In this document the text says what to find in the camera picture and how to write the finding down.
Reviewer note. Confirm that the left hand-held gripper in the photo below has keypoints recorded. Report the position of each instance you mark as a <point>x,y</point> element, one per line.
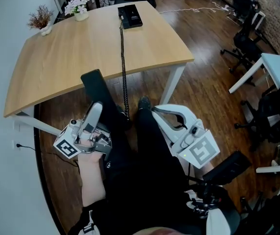
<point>66,147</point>

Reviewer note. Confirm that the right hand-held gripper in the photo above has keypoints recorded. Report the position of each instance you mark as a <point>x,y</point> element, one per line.
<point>202,150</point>

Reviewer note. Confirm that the black telephone handset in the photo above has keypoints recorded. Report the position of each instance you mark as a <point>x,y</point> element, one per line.
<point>98,89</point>

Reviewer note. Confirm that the person's left forearm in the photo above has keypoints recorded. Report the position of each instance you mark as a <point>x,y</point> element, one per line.
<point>92,180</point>

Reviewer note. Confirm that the person's right forearm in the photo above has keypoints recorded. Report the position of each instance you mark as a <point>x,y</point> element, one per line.
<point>207,168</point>

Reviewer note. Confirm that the black desk telephone base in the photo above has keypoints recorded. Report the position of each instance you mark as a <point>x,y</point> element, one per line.
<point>131,16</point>

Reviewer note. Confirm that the person's left hand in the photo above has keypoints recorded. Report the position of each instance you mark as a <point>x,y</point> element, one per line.
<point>88,142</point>

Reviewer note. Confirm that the white table leg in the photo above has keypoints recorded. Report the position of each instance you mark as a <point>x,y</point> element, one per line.
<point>39,125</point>
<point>173,82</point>

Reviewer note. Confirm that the person's black-clothed body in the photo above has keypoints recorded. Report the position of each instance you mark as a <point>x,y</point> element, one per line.
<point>145,175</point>

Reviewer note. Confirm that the black box device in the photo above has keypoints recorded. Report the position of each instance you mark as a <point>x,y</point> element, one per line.
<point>228,168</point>

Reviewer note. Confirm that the black mesh office chair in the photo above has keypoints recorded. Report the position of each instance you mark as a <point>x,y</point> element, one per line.
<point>277,114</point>

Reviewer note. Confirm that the pink flowers beige pot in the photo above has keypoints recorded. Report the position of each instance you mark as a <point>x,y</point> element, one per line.
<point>77,6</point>

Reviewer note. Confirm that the dried brown plant white pot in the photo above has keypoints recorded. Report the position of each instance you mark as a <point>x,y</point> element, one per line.
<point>40,18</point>

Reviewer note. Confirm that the white desk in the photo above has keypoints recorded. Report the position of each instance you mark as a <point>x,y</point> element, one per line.
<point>273,65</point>

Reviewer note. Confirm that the white wall socket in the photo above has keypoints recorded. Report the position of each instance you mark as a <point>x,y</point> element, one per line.
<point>16,144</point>

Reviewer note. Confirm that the black chest rig mount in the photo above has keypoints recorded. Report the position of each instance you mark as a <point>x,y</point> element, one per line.
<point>203,202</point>

